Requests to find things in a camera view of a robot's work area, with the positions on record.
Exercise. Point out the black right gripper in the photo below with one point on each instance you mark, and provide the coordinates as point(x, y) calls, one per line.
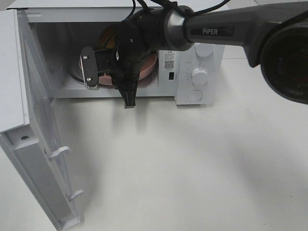
point(130, 47)

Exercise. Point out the pink round plate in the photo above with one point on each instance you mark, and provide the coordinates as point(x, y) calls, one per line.
point(107, 65)

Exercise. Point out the burger with lettuce and cheese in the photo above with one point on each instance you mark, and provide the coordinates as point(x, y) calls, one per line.
point(108, 38)

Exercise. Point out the round white door button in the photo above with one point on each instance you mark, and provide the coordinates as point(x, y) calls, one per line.
point(195, 95)

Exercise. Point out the white microwave knob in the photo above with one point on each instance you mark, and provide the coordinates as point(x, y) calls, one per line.
point(199, 76)
point(203, 50)

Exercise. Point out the white microwave door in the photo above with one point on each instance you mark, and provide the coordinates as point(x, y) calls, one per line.
point(28, 131)

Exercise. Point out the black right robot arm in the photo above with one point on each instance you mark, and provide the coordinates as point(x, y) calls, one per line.
point(273, 36)

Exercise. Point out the white warning label sticker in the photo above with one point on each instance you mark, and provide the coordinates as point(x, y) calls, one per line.
point(169, 60)

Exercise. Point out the glass microwave turntable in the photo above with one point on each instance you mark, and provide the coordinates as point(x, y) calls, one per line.
point(105, 81)

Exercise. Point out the white microwave oven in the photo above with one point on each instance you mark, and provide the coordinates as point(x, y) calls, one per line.
point(61, 28)

